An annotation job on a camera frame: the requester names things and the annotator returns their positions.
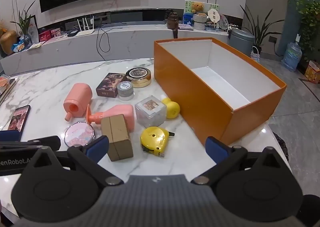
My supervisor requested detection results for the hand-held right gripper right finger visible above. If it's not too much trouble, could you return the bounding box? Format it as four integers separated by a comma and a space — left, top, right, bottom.
190, 136, 292, 185

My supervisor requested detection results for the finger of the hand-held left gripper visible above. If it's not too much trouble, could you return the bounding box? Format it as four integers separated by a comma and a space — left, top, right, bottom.
25, 135, 61, 151
0, 130, 21, 142

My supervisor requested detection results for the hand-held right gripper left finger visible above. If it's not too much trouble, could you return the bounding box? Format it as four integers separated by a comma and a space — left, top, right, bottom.
24, 136, 124, 187

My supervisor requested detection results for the brown cardboard box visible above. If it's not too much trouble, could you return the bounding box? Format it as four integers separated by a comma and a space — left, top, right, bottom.
101, 114, 134, 162

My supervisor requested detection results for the pink cylindrical holder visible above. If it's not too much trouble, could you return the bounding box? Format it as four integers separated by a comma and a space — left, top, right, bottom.
63, 83, 94, 121

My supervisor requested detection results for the orange-rimmed white box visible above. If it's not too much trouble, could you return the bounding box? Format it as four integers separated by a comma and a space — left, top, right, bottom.
153, 37, 287, 145

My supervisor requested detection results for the clear acrylic cube box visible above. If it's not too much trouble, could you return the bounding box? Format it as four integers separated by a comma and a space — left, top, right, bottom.
135, 95, 167, 128

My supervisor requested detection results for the black smartphone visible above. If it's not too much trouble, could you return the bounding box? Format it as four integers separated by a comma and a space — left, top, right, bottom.
7, 105, 31, 132

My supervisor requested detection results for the round pink compact mirror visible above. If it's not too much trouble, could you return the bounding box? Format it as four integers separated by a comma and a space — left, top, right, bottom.
64, 122, 96, 147

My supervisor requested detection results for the pink round box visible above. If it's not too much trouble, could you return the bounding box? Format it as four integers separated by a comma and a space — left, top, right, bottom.
0, 74, 11, 93

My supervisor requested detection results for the yellow rubber duck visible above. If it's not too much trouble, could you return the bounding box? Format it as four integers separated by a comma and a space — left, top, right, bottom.
161, 97, 181, 119

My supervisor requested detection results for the yellow tape measure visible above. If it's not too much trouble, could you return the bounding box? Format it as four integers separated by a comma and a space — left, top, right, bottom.
140, 126, 175, 157

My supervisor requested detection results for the dark printed box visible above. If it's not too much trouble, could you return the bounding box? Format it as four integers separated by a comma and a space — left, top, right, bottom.
96, 73, 126, 98

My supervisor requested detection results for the small grey round tin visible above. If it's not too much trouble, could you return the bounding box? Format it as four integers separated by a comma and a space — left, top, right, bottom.
117, 81, 134, 100

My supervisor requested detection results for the gold round tin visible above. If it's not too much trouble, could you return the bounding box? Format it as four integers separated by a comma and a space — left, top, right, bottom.
125, 67, 152, 89

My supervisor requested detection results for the blue snack packet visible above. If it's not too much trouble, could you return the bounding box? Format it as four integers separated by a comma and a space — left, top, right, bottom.
11, 37, 33, 53

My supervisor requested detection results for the gold vase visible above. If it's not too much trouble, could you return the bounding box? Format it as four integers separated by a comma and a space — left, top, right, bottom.
0, 30, 18, 55

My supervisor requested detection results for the pastel woven basket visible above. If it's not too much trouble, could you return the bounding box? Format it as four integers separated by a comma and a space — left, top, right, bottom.
251, 47, 261, 63

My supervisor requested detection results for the grey pedal trash can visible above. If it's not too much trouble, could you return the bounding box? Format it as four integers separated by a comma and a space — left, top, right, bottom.
229, 29, 255, 56

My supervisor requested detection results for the white marble media console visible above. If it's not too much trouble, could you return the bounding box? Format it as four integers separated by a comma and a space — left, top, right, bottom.
0, 8, 233, 75

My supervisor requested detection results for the potted grass plant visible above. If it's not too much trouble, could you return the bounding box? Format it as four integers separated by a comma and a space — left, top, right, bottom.
10, 1, 37, 37

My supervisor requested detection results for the white router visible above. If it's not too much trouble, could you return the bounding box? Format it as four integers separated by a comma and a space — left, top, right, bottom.
75, 16, 95, 37

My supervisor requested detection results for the blue water jug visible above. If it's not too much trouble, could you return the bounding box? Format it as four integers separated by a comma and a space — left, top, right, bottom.
282, 34, 302, 72

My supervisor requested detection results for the orange printed carton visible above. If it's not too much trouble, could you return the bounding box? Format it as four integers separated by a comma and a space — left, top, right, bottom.
304, 60, 320, 84

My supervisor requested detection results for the tall leafy potted plant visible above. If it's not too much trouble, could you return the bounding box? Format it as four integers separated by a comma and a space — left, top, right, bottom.
240, 5, 282, 50

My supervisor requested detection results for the decorative plate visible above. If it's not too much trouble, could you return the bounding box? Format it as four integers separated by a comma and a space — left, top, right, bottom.
219, 15, 229, 30

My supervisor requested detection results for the blue tissue box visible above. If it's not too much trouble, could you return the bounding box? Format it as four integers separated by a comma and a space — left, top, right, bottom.
183, 13, 195, 28

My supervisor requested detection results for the brown leather bag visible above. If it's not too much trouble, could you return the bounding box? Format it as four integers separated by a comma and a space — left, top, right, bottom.
167, 12, 179, 39

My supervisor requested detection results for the round hand fan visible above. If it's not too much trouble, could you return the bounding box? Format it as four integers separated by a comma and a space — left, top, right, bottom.
207, 8, 221, 29

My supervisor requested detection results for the green picture board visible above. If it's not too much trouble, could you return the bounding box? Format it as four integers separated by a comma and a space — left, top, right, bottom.
184, 0, 219, 16

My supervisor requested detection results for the brown teddy bear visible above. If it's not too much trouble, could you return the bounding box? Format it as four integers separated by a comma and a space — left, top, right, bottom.
191, 2, 208, 15

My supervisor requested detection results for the green bushy plant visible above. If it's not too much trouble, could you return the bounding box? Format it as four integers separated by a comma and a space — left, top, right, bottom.
295, 0, 320, 51

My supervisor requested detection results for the black cable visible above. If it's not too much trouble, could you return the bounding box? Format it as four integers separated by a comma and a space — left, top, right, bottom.
96, 17, 111, 61

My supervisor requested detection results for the black picture frame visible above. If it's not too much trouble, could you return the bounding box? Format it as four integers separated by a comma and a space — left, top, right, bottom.
26, 15, 40, 44

